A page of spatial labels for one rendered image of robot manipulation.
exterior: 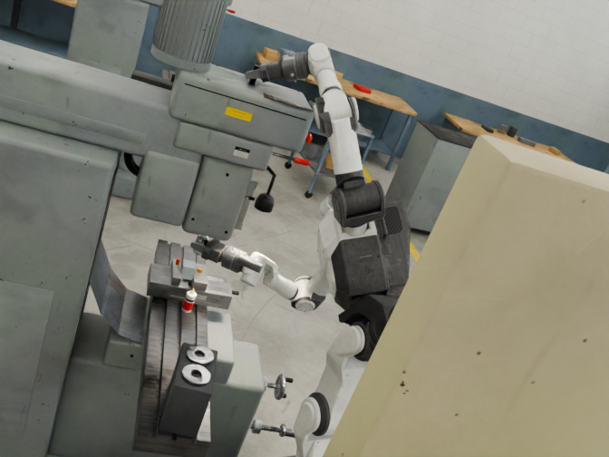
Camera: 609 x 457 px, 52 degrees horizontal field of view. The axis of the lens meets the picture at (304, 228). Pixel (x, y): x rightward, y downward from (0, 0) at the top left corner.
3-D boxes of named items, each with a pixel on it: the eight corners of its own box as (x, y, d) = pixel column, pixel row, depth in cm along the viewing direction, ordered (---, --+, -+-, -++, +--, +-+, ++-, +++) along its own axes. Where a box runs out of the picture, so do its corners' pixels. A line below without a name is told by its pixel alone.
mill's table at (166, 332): (201, 263, 310) (206, 249, 307) (204, 460, 202) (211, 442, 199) (154, 252, 303) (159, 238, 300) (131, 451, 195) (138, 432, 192)
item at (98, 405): (224, 436, 313) (260, 343, 289) (227, 490, 285) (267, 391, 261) (55, 413, 290) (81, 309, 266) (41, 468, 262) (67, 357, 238)
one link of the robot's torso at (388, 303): (435, 335, 185) (420, 280, 192) (401, 335, 178) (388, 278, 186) (380, 364, 205) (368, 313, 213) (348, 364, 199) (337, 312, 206)
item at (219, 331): (223, 334, 285) (231, 313, 281) (227, 386, 255) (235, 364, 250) (111, 313, 271) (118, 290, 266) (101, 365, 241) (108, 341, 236)
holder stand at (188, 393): (203, 392, 218) (219, 347, 210) (196, 439, 198) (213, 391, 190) (169, 384, 215) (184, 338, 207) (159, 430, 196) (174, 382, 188)
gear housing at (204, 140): (259, 149, 241) (267, 124, 237) (265, 173, 220) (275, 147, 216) (173, 124, 231) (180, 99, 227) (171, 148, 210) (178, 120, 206)
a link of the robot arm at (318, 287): (316, 290, 262) (342, 259, 248) (317, 316, 254) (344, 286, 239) (291, 284, 258) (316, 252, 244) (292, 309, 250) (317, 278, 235)
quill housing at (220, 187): (227, 220, 251) (251, 148, 238) (230, 245, 233) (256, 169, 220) (180, 209, 246) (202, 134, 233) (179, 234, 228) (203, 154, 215)
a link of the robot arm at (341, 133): (314, 102, 187) (329, 176, 190) (357, 94, 187) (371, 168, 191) (312, 104, 198) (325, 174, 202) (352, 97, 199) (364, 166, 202)
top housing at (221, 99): (291, 131, 240) (305, 91, 234) (301, 156, 218) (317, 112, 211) (169, 95, 227) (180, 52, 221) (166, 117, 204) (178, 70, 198)
